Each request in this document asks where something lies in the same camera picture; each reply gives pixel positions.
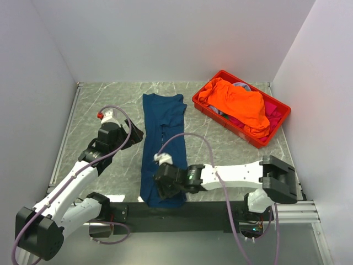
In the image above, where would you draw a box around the blue mickey t shirt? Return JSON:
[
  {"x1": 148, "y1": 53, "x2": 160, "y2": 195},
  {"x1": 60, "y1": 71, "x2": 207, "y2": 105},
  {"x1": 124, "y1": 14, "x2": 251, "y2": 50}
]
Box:
[{"x1": 140, "y1": 93, "x2": 187, "y2": 208}]

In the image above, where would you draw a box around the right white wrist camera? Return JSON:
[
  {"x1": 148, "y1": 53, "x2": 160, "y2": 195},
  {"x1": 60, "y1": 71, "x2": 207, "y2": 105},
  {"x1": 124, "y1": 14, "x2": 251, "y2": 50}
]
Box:
[{"x1": 153, "y1": 153, "x2": 173, "y2": 166}]

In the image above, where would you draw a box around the lavender t shirt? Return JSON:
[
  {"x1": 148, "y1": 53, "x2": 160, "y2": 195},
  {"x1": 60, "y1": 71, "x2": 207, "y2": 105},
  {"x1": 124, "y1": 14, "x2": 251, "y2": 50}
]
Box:
[{"x1": 232, "y1": 82, "x2": 252, "y2": 91}]

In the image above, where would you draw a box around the orange t shirt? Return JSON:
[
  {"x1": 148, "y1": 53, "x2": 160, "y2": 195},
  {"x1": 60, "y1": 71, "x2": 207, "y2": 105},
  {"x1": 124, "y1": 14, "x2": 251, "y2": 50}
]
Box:
[{"x1": 197, "y1": 78, "x2": 270, "y2": 138}]

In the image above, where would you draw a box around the red plastic bin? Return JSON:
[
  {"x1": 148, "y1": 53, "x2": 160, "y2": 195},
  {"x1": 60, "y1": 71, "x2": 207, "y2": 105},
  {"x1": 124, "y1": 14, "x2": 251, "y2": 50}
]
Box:
[{"x1": 192, "y1": 84, "x2": 291, "y2": 149}]

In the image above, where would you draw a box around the aluminium rail frame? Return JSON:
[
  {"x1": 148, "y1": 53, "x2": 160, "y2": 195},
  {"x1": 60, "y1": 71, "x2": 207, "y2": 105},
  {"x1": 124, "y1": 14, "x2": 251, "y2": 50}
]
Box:
[{"x1": 277, "y1": 200, "x2": 320, "y2": 224}]

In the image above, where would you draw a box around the magenta t shirt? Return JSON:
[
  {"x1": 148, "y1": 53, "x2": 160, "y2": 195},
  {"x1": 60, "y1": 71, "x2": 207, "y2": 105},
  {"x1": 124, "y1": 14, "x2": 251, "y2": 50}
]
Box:
[{"x1": 228, "y1": 102, "x2": 283, "y2": 142}]

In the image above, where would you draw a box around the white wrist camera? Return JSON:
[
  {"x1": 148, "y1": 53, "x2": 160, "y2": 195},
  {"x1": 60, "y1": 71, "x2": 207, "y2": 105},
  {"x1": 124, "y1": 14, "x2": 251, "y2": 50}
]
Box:
[
  {"x1": 97, "y1": 108, "x2": 119, "y2": 125},
  {"x1": 153, "y1": 153, "x2": 173, "y2": 166}
]

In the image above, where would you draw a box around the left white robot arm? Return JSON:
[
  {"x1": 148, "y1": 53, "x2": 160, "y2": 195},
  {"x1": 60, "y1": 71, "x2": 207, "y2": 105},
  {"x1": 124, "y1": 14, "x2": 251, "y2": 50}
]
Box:
[{"x1": 13, "y1": 119, "x2": 143, "y2": 261}]

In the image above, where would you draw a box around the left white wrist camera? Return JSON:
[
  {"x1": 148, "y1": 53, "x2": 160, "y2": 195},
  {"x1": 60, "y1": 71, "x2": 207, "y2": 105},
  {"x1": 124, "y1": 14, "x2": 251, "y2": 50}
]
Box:
[{"x1": 97, "y1": 108, "x2": 119, "y2": 125}]

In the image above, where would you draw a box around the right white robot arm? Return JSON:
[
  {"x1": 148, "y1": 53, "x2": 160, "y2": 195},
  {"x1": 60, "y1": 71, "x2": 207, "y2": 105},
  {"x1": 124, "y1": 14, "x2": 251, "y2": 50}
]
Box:
[{"x1": 153, "y1": 153, "x2": 298, "y2": 220}]

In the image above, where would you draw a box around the black base beam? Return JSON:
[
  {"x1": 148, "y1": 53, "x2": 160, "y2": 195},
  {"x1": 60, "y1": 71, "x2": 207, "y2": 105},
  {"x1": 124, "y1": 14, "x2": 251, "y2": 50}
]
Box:
[{"x1": 110, "y1": 201, "x2": 232, "y2": 233}]

